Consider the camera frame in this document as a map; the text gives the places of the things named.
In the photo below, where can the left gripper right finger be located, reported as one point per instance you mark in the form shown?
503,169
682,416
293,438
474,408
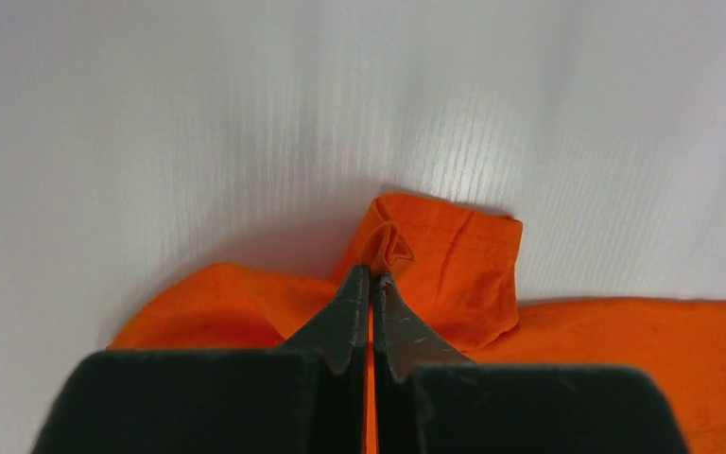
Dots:
430,398

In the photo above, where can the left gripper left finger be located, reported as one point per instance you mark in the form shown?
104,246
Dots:
306,396

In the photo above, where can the orange t shirt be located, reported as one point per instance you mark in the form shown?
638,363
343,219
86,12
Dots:
455,267

